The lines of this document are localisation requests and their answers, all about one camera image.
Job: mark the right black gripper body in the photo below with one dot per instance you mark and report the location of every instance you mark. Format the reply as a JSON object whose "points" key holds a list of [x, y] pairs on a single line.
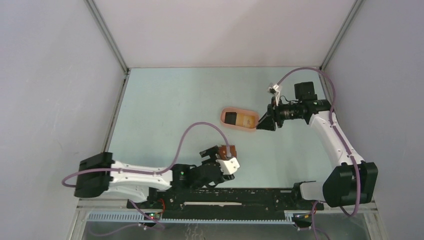
{"points": [[277, 109]]}

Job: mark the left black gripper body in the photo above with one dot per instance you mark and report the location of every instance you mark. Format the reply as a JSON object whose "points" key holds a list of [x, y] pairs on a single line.
{"points": [[222, 177]]}

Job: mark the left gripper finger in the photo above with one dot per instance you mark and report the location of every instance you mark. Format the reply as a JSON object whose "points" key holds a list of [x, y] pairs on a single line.
{"points": [[212, 152], [211, 160]]}

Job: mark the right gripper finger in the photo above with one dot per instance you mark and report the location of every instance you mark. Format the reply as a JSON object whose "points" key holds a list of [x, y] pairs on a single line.
{"points": [[266, 124], [269, 112]]}

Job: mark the brown leather card holder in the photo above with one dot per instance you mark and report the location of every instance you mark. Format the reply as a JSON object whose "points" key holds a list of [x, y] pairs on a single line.
{"points": [[228, 151]]}

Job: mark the pink oval tray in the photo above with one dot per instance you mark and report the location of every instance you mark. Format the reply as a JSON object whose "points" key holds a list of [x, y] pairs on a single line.
{"points": [[239, 111]]}

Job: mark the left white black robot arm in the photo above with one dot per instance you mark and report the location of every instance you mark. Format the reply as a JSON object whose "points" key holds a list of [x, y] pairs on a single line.
{"points": [[101, 175]]}

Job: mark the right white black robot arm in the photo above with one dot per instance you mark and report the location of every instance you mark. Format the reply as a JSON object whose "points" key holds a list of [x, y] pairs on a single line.
{"points": [[352, 180]]}

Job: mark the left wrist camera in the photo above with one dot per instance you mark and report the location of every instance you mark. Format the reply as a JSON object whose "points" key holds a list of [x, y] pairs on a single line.
{"points": [[229, 166]]}

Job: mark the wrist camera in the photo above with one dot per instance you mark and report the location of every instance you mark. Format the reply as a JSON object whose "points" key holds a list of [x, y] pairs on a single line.
{"points": [[229, 166], [275, 90]]}

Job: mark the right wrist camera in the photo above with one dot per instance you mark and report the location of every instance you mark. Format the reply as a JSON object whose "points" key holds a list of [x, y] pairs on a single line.
{"points": [[275, 90]]}

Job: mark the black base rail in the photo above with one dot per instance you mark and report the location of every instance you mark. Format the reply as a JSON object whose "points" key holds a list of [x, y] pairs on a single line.
{"points": [[227, 204]]}

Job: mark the aluminium frame rail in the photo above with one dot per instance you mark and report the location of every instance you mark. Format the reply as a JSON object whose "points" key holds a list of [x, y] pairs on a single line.
{"points": [[105, 31]]}

